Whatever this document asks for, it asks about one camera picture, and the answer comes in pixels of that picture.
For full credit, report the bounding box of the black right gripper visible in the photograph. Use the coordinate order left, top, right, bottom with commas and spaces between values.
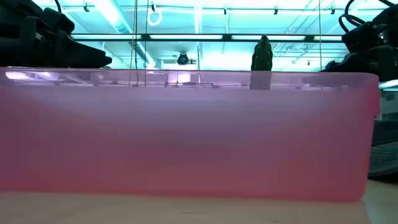
320, 21, 398, 82

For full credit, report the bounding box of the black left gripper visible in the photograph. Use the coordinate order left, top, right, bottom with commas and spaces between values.
0, 14, 113, 69

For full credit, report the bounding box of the white hanging loop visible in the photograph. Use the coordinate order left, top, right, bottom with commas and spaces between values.
147, 8, 163, 27

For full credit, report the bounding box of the green cactus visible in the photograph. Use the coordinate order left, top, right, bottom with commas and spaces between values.
250, 34, 274, 72

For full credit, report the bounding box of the red plastic bin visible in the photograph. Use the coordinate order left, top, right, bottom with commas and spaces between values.
0, 67, 382, 202

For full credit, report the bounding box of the black overhead camera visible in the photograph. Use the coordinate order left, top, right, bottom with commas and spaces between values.
176, 52, 190, 66

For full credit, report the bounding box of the black aluminium rig frame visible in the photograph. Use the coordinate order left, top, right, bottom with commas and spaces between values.
70, 32, 343, 43

